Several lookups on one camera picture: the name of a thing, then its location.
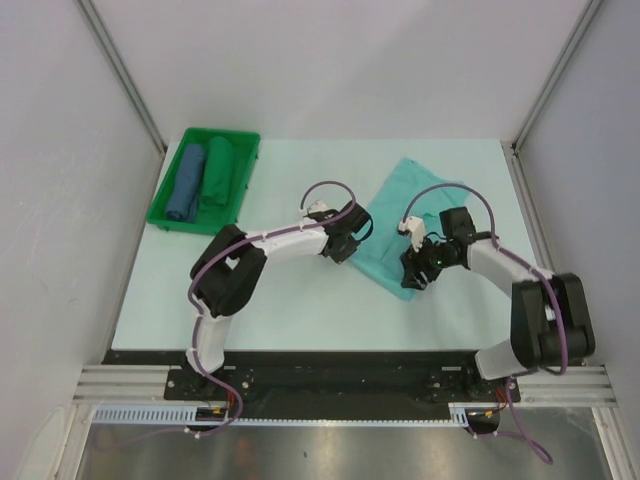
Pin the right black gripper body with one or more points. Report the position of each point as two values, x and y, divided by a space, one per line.
431 258

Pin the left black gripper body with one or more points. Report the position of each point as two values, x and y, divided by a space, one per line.
345 251

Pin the teal t shirt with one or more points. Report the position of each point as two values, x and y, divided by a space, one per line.
412 188

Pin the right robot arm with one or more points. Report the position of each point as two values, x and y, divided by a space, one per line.
550 322

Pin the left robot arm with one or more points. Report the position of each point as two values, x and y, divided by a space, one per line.
225 276

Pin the rolled dark green t shirt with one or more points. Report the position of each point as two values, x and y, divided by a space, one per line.
217 174

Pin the green plastic tray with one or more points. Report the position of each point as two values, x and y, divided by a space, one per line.
245 145

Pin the rolled blue t shirt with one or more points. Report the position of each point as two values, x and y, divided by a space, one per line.
182 204

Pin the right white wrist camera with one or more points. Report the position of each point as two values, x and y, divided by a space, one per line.
414 229

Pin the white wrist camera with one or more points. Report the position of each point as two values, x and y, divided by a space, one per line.
414 229
319 207

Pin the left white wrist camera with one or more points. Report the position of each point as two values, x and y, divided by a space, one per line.
319 207

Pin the white slotted cable duct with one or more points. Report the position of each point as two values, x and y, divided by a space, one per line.
191 416

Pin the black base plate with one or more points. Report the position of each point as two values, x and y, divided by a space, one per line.
435 377

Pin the aluminium front rail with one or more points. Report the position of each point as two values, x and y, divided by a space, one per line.
580 386

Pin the right aluminium frame post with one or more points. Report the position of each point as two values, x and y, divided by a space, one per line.
570 48

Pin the aluminium frame post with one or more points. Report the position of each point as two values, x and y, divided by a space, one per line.
570 48
105 42

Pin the left aluminium frame post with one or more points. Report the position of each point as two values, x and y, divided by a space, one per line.
105 42

